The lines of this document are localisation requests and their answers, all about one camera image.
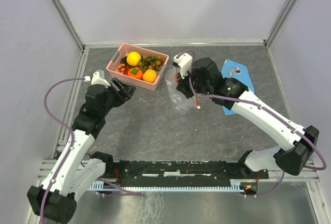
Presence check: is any yellow orange peach toy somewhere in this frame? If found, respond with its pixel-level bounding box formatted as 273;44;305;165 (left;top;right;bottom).
142;69;158;83

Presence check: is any small red fruits toy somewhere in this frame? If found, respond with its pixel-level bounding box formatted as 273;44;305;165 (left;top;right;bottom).
117;63;130;75

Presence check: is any orange persimmon toy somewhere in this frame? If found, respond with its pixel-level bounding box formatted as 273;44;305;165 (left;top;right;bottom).
127;67;144;80

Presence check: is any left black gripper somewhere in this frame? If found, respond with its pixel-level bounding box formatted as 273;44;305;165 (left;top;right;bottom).
100;77;136;115

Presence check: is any dark grape bunch toy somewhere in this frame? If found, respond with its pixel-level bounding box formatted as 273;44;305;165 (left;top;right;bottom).
121;56;128;65

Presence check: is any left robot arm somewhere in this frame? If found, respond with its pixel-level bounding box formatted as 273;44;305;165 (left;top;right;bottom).
27;73;136;223

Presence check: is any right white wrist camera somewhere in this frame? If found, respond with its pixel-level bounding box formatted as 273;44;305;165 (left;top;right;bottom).
173;52;193;79

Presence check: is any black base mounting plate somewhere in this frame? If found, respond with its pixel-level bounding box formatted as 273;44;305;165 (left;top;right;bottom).
103;160;269;188

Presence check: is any blue cartoon cloth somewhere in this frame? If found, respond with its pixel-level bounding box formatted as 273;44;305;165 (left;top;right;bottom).
221;58;256;116

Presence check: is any pink plastic basket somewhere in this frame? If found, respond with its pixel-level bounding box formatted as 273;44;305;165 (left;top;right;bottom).
106;43;169;91

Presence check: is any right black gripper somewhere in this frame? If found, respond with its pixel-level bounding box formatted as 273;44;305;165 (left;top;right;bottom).
176;65;212;99

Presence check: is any light blue cable duct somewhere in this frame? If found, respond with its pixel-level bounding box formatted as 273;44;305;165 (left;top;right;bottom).
87;181;244;193

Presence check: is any green longan bunch toy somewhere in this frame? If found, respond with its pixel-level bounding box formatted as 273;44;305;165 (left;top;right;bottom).
138;54;166;72

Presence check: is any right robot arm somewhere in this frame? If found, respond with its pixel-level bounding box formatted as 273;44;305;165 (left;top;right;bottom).
173;53;319;178

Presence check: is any clear zip top bag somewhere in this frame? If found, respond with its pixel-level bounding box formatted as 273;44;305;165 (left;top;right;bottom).
164;67;200;115

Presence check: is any yellow lemon toy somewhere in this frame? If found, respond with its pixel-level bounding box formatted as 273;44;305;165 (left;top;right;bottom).
126;51;142;67

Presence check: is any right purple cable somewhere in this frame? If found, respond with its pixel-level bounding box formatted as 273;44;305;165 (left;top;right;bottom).
178;50;327;198

